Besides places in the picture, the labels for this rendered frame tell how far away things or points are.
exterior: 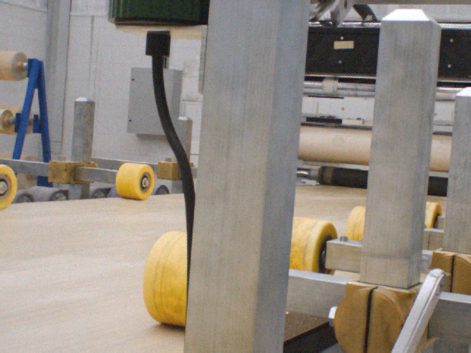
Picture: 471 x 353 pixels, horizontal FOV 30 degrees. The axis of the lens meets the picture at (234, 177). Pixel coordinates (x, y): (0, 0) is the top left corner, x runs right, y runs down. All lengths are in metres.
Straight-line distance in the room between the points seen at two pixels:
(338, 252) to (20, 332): 0.38
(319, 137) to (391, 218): 2.51
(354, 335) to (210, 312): 0.23
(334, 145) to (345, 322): 2.50
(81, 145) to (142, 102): 8.61
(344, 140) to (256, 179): 2.71
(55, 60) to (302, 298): 10.98
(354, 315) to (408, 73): 0.17
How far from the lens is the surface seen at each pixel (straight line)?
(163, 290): 0.73
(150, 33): 0.43
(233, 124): 0.39
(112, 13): 0.42
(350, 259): 0.94
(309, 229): 0.95
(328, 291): 0.69
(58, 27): 11.56
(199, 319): 0.40
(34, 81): 7.53
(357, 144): 3.07
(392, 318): 0.60
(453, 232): 0.87
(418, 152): 0.62
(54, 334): 0.72
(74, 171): 2.08
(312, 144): 3.13
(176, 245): 0.73
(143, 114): 10.70
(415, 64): 0.62
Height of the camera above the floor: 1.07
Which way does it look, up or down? 3 degrees down
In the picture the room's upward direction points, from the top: 4 degrees clockwise
